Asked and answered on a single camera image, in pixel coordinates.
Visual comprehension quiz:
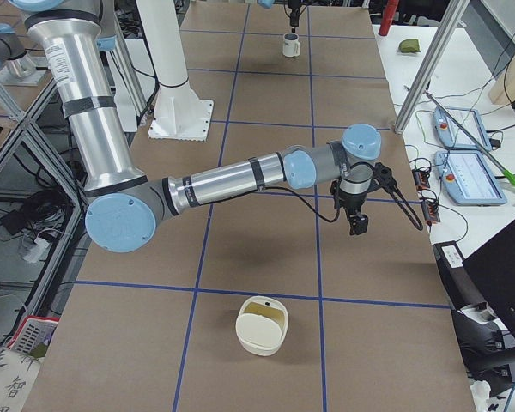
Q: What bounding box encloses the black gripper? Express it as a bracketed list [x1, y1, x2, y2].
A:
[288, 0, 303, 33]
[338, 191, 369, 236]

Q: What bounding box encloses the white ribbed HOME mug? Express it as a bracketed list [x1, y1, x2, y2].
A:
[282, 33, 300, 58]

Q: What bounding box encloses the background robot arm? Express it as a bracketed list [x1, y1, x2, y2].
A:
[0, 23, 47, 87]

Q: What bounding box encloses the lower orange black adapter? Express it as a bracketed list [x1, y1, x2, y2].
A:
[421, 198, 440, 226]

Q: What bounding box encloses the orange black adapter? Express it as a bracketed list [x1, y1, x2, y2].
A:
[421, 198, 440, 226]
[412, 168, 430, 191]

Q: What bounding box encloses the upper orange black adapter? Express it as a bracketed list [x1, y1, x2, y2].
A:
[412, 168, 430, 191]

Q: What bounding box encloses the red bottle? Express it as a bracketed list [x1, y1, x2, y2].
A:
[378, 0, 399, 36]

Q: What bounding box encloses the green cloth pouch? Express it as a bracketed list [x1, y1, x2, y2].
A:
[398, 39, 421, 54]

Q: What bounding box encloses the lower teach pendant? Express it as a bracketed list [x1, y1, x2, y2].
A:
[434, 150, 507, 206]

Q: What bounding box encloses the teach pendant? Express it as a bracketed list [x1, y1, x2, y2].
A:
[434, 150, 507, 206]
[432, 106, 494, 151]

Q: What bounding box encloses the upper teach pendant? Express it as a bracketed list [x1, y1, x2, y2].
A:
[432, 106, 494, 151]

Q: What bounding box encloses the cream oval plastic container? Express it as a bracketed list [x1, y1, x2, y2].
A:
[235, 295, 289, 356]

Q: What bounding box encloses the black office chair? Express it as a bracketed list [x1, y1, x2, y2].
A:
[433, 219, 515, 411]

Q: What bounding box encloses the white plastic basket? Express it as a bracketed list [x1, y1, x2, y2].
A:
[7, 315, 59, 359]

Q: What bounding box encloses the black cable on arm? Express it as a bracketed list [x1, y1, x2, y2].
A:
[261, 171, 425, 233]

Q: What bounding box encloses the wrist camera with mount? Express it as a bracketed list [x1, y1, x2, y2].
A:
[374, 162, 397, 192]

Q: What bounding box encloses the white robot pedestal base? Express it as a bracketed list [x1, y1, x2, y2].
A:
[136, 0, 214, 141]

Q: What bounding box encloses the green handled stick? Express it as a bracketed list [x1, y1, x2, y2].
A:
[424, 90, 515, 187]

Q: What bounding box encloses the aluminium frame post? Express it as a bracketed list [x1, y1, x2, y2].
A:
[394, 0, 470, 135]

